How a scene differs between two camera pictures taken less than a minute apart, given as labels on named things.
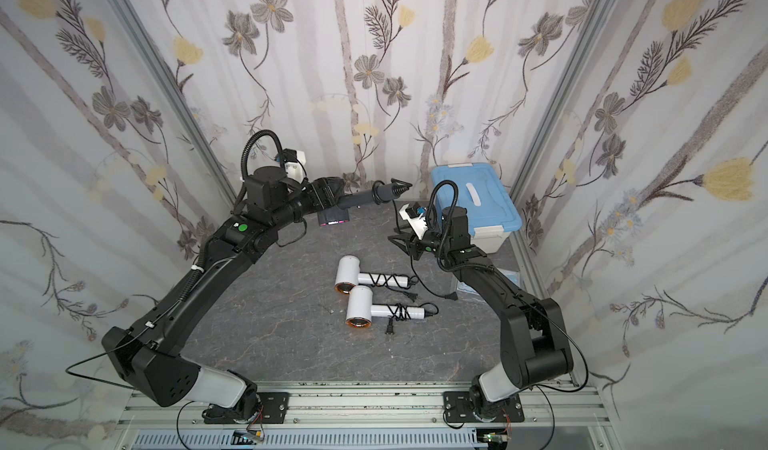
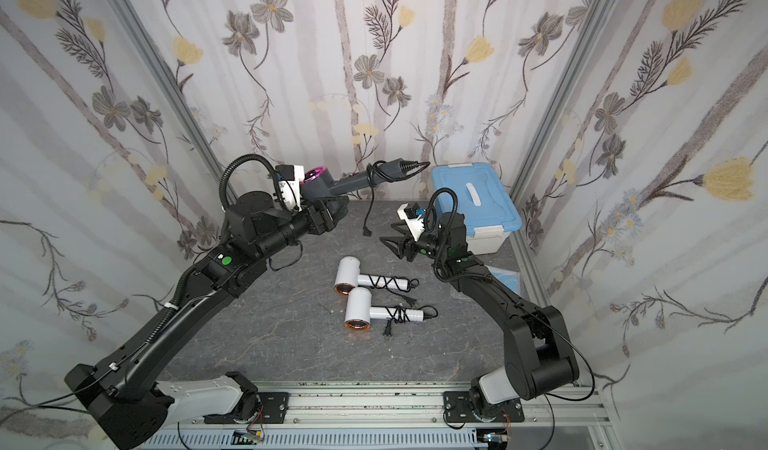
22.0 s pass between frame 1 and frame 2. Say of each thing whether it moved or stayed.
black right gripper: stayed
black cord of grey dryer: moved
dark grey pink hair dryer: moved
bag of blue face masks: stayed
